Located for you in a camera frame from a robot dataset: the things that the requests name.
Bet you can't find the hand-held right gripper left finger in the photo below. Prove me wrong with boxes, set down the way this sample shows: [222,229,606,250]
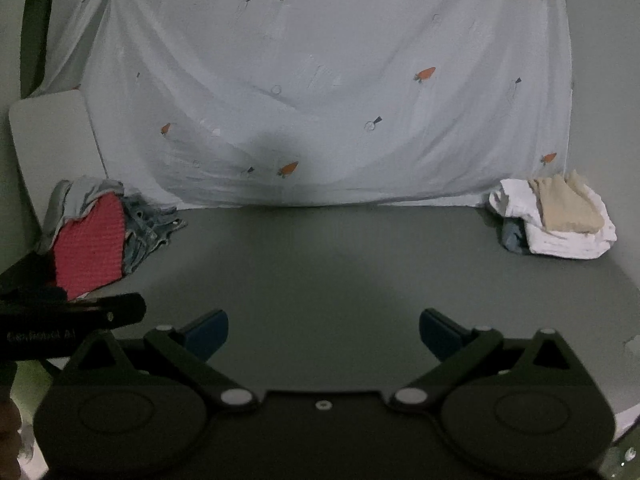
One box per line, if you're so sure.
[65,308,259,414]

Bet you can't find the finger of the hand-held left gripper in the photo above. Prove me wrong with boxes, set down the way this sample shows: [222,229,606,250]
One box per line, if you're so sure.
[65,293,147,332]

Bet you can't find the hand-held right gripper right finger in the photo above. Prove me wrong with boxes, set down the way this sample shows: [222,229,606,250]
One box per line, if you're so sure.
[389,308,583,414]

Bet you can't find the cream sweater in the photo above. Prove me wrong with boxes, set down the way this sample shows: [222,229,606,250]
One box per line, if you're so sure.
[529,170,606,235]

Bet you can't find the red knit garment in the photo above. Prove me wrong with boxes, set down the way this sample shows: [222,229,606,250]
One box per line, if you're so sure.
[52,194,126,302]

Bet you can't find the denim jeans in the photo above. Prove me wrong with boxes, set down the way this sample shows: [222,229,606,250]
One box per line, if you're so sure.
[119,195,187,276]

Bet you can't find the blue grey folded garment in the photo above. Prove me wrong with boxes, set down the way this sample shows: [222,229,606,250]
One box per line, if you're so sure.
[500,219,533,256]

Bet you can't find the grey cloth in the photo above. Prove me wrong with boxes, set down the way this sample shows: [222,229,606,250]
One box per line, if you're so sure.
[42,176,126,253]

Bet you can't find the white folded garment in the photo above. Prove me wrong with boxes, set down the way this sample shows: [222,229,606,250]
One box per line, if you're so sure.
[489,178,617,261]

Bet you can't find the white board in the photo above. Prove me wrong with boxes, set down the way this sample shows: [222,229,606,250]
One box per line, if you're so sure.
[8,90,108,241]

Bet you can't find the carrot print bed sheet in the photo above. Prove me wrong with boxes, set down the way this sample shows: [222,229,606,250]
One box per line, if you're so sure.
[37,0,573,209]

